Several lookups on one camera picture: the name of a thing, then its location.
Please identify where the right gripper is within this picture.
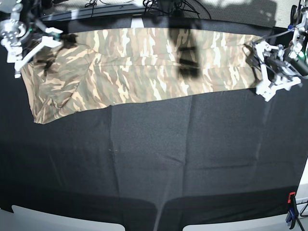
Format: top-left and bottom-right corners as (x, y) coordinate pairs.
(14, 19), (77, 78)

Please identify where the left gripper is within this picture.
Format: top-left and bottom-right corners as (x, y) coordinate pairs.
(252, 40), (303, 102)

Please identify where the camouflage t-shirt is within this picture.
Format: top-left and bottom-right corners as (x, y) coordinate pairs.
(21, 28), (261, 124)

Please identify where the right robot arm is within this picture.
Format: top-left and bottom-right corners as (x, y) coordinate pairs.
(0, 0), (63, 78)

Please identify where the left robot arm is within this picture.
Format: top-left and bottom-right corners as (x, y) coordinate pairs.
(252, 0), (308, 102)

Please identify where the white tab on cloth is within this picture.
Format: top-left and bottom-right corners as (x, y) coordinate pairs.
(130, 15), (144, 28)

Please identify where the orange blue clamp bottom right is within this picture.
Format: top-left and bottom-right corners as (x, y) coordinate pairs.
(286, 192), (305, 231)

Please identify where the black table cloth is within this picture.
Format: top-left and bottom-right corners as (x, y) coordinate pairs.
(0, 17), (308, 231)

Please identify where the black cable bundle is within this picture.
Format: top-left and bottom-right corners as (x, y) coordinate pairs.
(84, 0), (210, 19)

